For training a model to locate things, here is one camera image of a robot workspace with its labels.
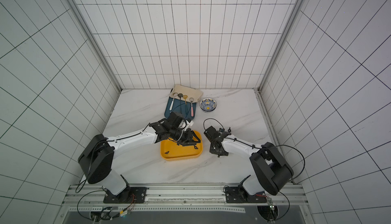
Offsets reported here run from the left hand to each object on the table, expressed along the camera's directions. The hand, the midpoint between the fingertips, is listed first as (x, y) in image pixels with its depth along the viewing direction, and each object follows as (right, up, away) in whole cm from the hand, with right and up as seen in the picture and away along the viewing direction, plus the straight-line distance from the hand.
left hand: (195, 144), depth 78 cm
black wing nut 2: (+14, +7, +5) cm, 17 cm away
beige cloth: (-8, +29, +40) cm, 50 cm away
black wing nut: (0, -5, +12) cm, 13 cm away
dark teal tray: (-6, +17, +29) cm, 34 cm away
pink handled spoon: (-3, +24, +36) cm, 43 cm away
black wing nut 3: (+22, +4, +19) cm, 29 cm away
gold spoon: (-8, +26, +37) cm, 46 cm away
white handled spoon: (-16, +28, +38) cm, 50 cm away
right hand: (+10, -7, +12) cm, 17 cm away
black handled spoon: (-12, +27, +36) cm, 47 cm away
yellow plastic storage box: (-15, -6, +9) cm, 18 cm away
